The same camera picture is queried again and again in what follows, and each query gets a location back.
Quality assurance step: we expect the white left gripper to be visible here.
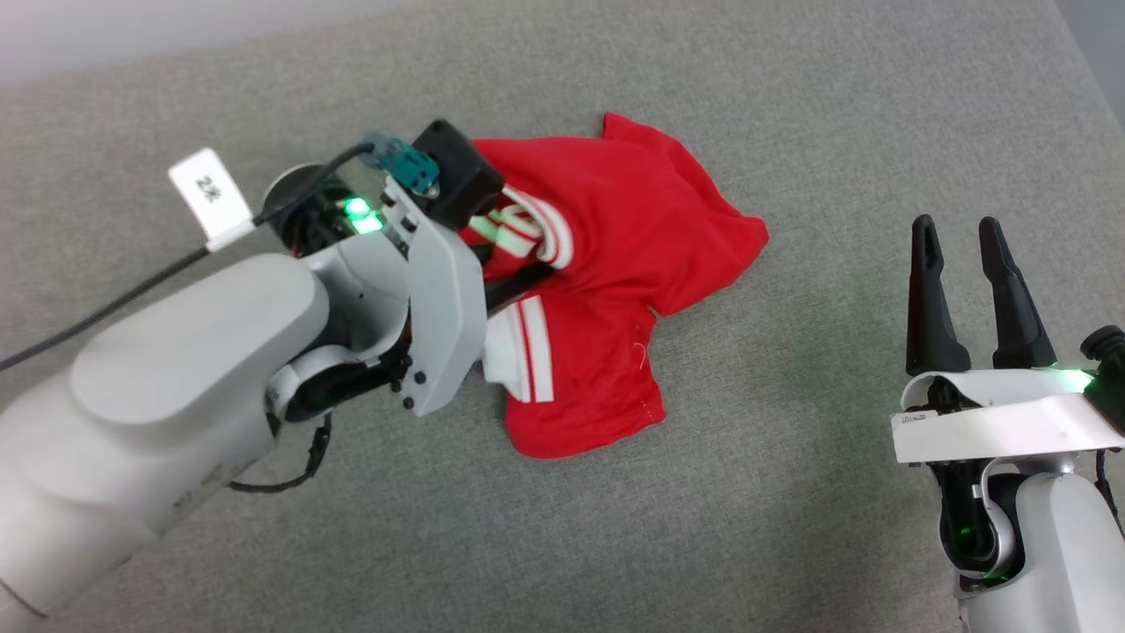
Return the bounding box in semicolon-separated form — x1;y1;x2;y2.
264;163;557;419

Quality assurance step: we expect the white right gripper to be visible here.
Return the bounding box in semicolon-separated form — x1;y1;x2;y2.
890;215;1125;467

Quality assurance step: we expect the red white jersey garment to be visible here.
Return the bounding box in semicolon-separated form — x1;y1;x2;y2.
457;112;771;461

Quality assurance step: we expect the grey fabric sofa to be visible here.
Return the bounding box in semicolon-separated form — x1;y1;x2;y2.
0;0;1125;633

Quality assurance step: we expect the teal cable connector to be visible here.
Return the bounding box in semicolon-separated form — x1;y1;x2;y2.
363;133;440;197

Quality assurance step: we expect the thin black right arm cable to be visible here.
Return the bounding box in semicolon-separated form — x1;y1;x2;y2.
1093;447;1125;539

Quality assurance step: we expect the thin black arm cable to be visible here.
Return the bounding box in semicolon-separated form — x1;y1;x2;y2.
227;413;334;494
1093;447;1125;539

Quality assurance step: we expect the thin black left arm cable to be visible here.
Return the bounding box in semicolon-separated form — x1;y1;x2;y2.
227;413;334;494

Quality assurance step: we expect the white paper cable tag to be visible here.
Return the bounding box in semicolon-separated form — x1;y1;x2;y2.
168;147;257;253

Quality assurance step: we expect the black left camera cable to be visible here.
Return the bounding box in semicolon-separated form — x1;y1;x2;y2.
0;141;379;372

